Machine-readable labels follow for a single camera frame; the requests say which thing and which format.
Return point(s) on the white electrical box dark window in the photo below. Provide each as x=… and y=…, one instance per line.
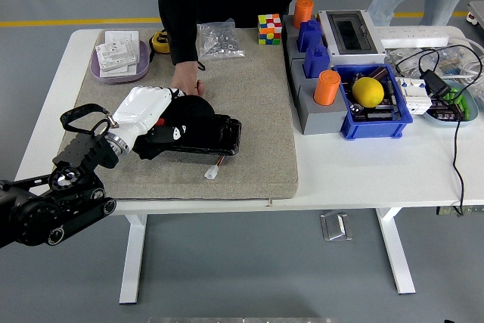
x=351, y=31

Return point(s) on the yellow ball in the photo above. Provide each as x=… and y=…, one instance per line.
x=368, y=92

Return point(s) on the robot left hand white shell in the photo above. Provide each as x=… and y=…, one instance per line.
x=138, y=107

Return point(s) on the white wall switch panel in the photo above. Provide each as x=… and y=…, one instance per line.
x=121, y=71
x=115, y=54
x=121, y=35

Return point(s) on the shiny metal ball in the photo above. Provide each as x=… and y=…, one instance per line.
x=355, y=110

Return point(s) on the yellow tape measure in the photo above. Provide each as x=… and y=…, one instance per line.
x=160, y=41

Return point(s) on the multicolour puzzle cube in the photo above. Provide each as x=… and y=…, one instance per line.
x=270, y=30

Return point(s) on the white power strip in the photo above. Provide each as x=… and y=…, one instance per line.
x=416, y=35

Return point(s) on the clear bag of white parts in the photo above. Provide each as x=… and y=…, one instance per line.
x=410, y=59

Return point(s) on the light blue dish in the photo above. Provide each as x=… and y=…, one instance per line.
x=471, y=111

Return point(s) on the person's right hand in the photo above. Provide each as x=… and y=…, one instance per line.
x=186, y=79

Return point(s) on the brown capacitor cylinder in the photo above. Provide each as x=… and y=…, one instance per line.
x=379, y=72

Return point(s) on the grey peg holder block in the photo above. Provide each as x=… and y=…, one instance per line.
x=321, y=118

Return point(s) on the metal floor plate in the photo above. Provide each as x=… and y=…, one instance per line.
x=336, y=226

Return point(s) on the dark circuit board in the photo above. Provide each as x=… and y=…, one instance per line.
x=382, y=114

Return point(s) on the clear bag of blue parts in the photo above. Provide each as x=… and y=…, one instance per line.
x=452, y=62

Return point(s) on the white table leg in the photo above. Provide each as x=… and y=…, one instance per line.
x=132, y=258
x=397, y=255

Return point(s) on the black power adapter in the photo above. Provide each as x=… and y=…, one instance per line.
x=435, y=84

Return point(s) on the orange cylinder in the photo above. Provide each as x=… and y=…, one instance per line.
x=326, y=88
x=303, y=13

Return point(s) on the blue block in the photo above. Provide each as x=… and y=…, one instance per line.
x=308, y=37
x=317, y=62

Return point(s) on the person's right forearm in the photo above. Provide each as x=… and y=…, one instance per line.
x=184, y=43

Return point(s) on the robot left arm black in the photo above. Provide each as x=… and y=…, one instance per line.
x=30, y=221

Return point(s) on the white circuit breaker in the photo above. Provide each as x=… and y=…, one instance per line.
x=414, y=100

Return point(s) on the grey metal cart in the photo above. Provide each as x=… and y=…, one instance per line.
x=477, y=11

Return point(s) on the grey-brown mat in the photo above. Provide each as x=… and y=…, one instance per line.
x=257, y=130

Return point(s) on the dark circuit module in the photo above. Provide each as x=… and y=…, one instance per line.
x=446, y=114

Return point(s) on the green plastic parts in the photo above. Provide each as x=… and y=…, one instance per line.
x=455, y=95

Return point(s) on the purple tray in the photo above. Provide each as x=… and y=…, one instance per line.
x=143, y=69

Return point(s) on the clear bag of screws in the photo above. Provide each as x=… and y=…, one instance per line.
x=221, y=43

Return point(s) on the blue plastic bin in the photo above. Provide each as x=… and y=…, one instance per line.
x=374, y=128

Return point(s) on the black rag with red patch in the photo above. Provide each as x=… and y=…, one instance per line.
x=193, y=111

